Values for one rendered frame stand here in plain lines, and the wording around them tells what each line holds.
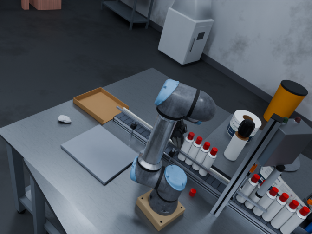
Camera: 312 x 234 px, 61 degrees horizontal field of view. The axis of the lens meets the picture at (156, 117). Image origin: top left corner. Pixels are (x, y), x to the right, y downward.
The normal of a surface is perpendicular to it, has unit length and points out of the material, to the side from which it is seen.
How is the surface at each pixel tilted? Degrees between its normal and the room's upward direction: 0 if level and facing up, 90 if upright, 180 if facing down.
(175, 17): 90
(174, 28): 90
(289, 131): 0
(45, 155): 0
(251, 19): 90
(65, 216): 0
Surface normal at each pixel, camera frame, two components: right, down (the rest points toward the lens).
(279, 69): -0.73, 0.26
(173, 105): -0.20, 0.47
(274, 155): 0.29, 0.64
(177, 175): 0.40, -0.71
